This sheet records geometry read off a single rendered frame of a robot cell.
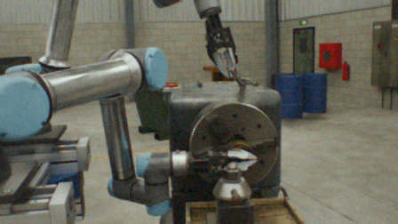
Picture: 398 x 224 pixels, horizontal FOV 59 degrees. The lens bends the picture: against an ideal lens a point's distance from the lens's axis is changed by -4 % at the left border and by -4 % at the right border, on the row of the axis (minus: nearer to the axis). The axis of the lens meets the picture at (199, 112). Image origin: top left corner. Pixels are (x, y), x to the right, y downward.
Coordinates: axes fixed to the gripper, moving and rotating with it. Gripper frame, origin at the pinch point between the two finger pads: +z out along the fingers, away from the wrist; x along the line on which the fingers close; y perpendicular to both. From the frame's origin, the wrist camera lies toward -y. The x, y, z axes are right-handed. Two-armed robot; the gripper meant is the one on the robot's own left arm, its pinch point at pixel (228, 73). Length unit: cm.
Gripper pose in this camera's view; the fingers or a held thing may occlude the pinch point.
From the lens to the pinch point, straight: 115.6
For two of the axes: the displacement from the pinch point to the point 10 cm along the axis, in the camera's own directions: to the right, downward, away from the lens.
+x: 9.5, -3.1, 0.0
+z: 3.1, 9.4, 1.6
